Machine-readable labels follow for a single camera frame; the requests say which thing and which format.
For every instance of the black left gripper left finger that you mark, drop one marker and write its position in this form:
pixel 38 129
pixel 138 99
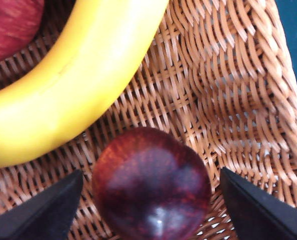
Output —
pixel 38 215

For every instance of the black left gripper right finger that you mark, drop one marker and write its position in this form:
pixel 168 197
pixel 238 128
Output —
pixel 263 215

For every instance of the dark red plum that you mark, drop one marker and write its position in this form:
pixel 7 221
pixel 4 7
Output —
pixel 148 180

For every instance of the brown wicker basket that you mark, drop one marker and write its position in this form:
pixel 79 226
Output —
pixel 213 100

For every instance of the yellow banana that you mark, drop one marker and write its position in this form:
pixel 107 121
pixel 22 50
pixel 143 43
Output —
pixel 88 75

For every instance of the red apple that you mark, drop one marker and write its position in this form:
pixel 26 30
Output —
pixel 8 25

